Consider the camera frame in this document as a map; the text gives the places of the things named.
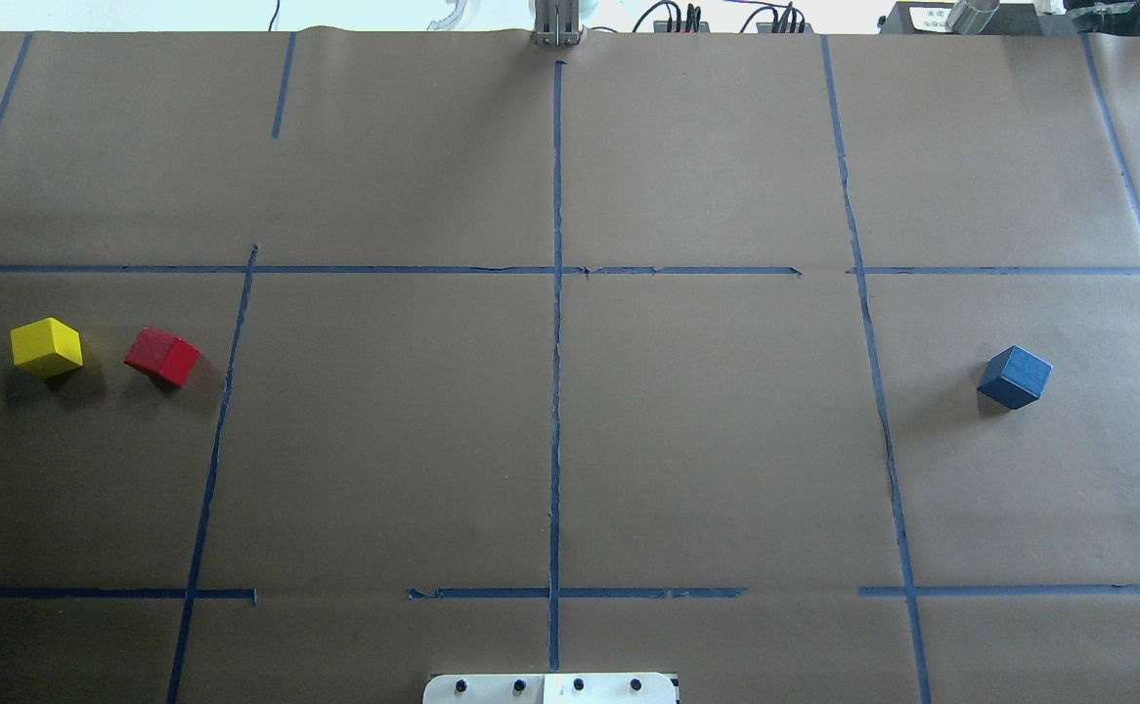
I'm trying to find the red wooden cube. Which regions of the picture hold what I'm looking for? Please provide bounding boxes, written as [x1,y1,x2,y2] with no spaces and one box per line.
[123,327,200,388]

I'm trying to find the blue wooden cube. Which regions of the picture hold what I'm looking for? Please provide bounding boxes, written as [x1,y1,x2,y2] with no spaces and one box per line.
[977,346,1055,411]

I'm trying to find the yellow wooden cube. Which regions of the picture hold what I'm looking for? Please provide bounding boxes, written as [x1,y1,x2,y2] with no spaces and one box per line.
[10,317,84,379]

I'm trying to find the black power strip left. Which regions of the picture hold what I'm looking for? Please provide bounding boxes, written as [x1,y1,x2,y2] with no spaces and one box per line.
[642,1,713,34]

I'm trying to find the black power strip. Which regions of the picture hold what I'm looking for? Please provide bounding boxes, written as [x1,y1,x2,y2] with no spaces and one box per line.
[750,5,814,34]
[642,1,713,34]

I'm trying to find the black power strip right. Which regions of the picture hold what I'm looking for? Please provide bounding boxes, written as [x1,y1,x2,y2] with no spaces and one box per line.
[750,5,814,34]

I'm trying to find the silver metal cup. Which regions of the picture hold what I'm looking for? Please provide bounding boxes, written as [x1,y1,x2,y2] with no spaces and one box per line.
[944,0,1002,36]

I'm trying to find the aluminium frame post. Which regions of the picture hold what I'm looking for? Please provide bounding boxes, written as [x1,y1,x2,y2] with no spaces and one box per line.
[534,0,584,46]

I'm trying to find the white camera mast base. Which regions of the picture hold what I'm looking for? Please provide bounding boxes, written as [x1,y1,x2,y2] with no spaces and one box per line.
[422,672,679,703]

